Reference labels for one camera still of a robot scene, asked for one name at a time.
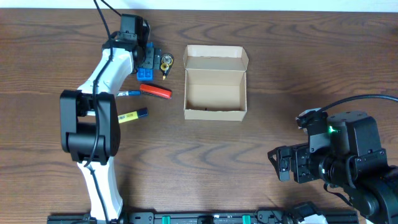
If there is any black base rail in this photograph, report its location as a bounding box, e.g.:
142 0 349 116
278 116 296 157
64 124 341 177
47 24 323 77
46 202 360 224

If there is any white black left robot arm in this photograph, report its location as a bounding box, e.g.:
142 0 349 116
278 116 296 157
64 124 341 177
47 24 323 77
60 14 150 223

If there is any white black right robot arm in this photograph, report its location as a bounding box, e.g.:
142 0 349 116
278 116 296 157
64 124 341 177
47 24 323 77
267 110 397 223

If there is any black yellow correction tape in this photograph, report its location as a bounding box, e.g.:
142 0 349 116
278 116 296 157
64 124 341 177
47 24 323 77
160 54 174 80

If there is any brown cardboard box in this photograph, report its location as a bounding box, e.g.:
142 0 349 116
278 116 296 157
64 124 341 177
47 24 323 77
183 45 249 121

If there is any red stapler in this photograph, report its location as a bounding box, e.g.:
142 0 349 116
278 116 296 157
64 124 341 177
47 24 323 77
139 84 172 99

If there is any blue plastic holder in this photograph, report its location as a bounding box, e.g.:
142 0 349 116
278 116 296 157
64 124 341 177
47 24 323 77
136 42 154 82

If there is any blue capped white marker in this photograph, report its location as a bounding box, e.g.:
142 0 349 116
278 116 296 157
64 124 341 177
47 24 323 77
117 90 141 97

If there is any yellow highlighter black cap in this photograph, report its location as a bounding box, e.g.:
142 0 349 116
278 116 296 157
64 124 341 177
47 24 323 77
118 108 149 123

